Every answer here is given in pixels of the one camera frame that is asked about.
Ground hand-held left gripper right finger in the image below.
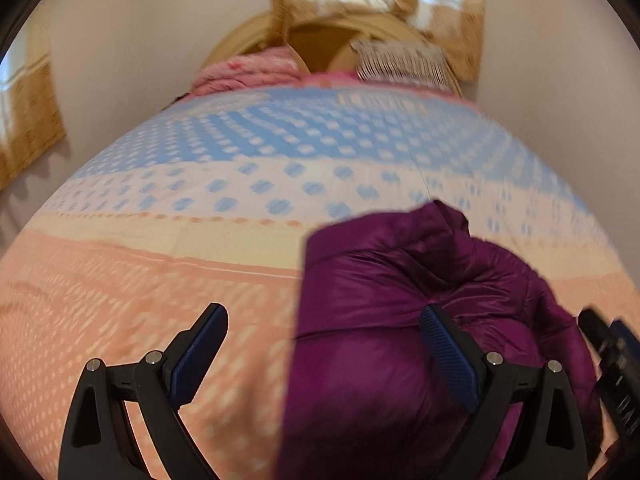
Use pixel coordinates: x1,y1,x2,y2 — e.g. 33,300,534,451
419,304,587,480

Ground beige wooden headboard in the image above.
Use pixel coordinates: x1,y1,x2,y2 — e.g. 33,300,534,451
202,11,464,97

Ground beige lace window curtain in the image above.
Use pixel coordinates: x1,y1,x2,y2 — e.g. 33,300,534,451
270,0,487,84

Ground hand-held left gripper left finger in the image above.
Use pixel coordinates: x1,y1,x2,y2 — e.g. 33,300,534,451
57,302,229,480

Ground dotted pastel bedspread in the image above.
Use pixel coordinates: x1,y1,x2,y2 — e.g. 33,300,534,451
0,72,640,480

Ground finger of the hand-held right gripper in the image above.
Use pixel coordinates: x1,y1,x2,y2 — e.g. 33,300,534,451
609,319,640,353
577,308,610,357

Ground beige lace side curtain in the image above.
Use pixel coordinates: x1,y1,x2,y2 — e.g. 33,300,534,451
0,25,69,192

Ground purple puffer jacket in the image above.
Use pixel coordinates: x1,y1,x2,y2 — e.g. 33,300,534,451
280,200,607,480

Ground patterned pillow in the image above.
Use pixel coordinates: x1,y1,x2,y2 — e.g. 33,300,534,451
350,39,454,84

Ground pink folded blanket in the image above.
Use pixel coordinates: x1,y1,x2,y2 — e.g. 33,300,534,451
192,45,307,97

